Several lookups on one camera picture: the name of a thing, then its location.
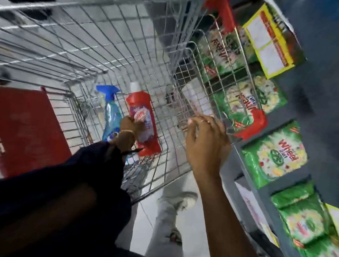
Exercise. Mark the person's right hand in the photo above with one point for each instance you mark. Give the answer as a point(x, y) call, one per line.
point(208, 149)

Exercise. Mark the person's left hand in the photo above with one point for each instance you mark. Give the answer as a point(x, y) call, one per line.
point(130, 125)

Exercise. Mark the person's left fingers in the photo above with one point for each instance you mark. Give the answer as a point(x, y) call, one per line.
point(139, 126)

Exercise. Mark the person's right fingers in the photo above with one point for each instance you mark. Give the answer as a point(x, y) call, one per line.
point(205, 124)

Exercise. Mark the red bottle with white cap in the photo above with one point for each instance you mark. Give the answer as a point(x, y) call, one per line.
point(150, 139)

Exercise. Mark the person's right forearm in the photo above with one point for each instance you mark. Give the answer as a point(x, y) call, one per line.
point(235, 240)

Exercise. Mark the person's left forearm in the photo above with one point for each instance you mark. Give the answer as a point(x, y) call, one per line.
point(95, 169)

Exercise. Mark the blue spray bottle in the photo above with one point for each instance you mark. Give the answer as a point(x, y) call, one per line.
point(112, 117)

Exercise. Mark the white shoe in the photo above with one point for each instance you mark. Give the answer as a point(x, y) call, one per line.
point(175, 236)
point(179, 199)

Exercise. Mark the white shelf edge label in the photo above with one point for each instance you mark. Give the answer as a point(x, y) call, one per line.
point(250, 205)

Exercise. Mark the green box with yellow label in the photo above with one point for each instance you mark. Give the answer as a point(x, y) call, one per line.
point(271, 42)

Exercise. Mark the red cart seat flap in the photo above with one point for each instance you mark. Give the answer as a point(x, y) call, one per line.
point(22, 129)

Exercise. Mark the grey metal shelf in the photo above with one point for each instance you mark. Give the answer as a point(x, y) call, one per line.
point(335, 111)

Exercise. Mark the light grey trousers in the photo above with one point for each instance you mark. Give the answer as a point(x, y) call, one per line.
point(165, 254)

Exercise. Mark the dark blue top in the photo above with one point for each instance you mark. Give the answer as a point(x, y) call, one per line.
point(32, 207)

